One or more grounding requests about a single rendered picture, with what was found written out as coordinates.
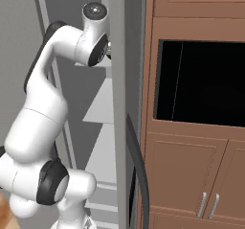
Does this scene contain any grey fridge freezer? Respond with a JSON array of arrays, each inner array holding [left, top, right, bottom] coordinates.
[[31, 0, 120, 229]]

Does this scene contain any white fridge shelf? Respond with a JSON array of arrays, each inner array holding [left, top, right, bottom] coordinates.
[[81, 77, 115, 126], [83, 124, 119, 187]]

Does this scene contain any grey fridge door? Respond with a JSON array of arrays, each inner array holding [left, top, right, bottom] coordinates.
[[107, 0, 148, 229]]

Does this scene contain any black built-in oven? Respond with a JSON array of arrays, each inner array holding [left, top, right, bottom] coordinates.
[[153, 38, 245, 128]]

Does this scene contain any white fridge drawer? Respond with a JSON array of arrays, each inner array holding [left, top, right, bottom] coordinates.
[[83, 181, 120, 229]]

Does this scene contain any brown drawer front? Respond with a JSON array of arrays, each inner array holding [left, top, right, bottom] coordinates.
[[148, 211, 245, 229]]

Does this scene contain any black curved door handle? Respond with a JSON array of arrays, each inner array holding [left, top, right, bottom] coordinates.
[[125, 112, 151, 229]]

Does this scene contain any silver cupboard handle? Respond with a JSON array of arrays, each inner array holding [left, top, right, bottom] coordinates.
[[207, 193, 221, 220], [195, 191, 209, 218]]

